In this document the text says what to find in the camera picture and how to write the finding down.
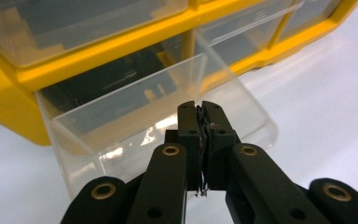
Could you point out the set of closed clear drawers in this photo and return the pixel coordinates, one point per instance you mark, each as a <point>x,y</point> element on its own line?
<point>59,28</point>

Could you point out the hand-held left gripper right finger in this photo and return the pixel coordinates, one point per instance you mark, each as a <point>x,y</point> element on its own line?
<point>261,183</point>

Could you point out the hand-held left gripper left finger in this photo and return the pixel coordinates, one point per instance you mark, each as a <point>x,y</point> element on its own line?
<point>167,180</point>

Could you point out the clear plastic pulled-out drawer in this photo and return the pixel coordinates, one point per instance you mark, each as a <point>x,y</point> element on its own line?
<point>112,130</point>

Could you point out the yellow drawer organizer cabinet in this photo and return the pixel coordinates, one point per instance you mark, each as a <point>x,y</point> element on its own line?
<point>9,102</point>

